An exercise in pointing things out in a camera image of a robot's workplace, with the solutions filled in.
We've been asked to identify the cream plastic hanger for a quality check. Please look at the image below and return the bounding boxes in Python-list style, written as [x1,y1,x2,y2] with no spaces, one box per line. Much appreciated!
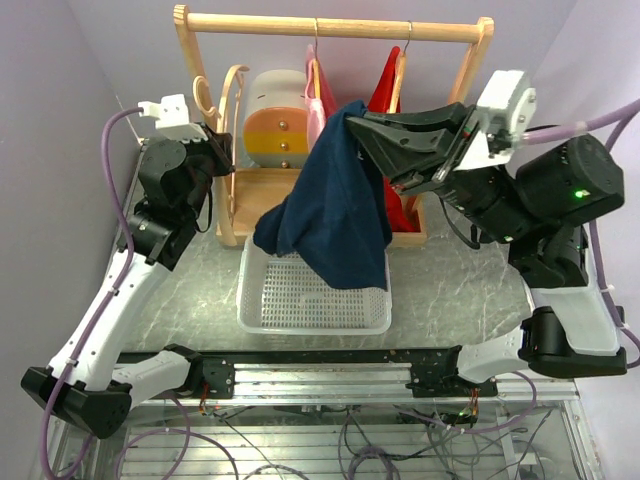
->
[192,63,251,247]

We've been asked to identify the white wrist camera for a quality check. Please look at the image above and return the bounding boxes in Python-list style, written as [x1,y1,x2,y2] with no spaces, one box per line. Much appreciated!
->
[455,70,537,171]
[137,94,207,143]

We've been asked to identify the white striped drawer cabinet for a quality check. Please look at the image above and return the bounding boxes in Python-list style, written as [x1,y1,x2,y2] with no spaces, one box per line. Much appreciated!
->
[242,69,309,169]

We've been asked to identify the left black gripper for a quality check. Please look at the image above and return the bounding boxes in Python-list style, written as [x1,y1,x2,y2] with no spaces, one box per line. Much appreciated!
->
[168,121,235,221]

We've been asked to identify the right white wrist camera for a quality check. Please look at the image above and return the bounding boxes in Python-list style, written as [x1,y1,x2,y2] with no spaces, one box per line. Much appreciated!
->
[455,70,537,171]

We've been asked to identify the red t shirt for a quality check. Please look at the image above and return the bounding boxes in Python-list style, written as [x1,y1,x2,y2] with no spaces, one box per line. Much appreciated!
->
[368,46,420,233]

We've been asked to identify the navy blue t shirt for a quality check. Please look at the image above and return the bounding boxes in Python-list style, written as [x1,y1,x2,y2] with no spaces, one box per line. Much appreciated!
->
[253,100,392,291]

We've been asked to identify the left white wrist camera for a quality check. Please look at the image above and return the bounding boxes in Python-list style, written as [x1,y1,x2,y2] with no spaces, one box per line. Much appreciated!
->
[137,94,207,143]

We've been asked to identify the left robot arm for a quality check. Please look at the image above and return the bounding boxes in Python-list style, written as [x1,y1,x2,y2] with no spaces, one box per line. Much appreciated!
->
[21,124,235,439]

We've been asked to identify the wooden clothes rack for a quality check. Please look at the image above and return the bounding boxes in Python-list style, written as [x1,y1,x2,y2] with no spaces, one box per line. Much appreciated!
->
[173,5,494,247]

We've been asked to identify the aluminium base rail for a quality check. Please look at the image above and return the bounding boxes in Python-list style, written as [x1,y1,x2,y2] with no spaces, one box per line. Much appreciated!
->
[53,347,581,406]

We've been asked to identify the yellow wooden hanger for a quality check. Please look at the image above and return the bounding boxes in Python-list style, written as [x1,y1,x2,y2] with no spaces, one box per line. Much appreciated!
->
[311,18,321,100]

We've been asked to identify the purple cable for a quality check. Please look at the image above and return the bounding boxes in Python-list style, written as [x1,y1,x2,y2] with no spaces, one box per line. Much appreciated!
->
[524,97,640,356]
[38,107,146,480]

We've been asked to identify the pink t shirt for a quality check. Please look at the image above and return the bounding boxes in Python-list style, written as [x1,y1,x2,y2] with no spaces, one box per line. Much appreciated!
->
[304,44,338,151]

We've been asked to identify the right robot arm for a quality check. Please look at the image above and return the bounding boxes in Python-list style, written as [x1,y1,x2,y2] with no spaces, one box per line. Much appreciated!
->
[346,103,628,396]

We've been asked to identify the loose wires under table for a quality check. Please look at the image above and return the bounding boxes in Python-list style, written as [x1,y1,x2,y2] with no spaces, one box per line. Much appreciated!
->
[114,394,551,480]

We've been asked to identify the wooden hanger with red shirt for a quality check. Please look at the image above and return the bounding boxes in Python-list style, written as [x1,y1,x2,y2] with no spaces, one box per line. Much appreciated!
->
[388,20,413,114]

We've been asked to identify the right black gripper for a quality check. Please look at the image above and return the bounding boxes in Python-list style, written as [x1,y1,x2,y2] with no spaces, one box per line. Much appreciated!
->
[346,101,541,243]

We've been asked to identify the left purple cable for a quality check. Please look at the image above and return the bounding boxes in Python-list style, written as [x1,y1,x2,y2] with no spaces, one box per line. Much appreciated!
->
[38,107,146,480]

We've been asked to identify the white plastic basket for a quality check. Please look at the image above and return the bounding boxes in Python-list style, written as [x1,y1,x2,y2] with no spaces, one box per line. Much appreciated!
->
[236,237,392,336]

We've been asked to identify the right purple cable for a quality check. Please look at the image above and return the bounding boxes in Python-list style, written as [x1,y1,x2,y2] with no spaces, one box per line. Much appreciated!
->
[524,97,640,356]

